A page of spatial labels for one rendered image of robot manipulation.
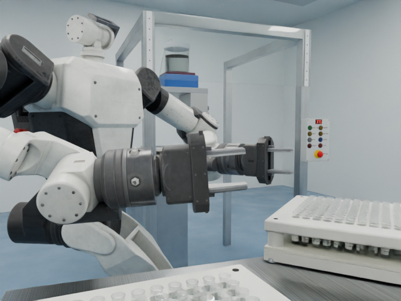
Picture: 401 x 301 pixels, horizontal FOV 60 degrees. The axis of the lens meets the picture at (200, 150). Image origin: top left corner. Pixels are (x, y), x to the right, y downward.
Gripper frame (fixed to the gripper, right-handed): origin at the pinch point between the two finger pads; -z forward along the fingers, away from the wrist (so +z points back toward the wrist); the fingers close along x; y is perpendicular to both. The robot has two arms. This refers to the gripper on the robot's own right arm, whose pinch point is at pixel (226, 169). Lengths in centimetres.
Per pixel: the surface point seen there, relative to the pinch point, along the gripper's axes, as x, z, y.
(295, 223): 10.1, -11.1, -1.8
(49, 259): 99, 118, -239
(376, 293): 17.7, -18.6, 8.4
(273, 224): 10.4, -8.0, -3.5
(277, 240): 13.3, -8.4, -3.5
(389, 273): 16.3, -22.2, 5.9
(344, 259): 15.0, -17.1, 2.5
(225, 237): 103, -34, -261
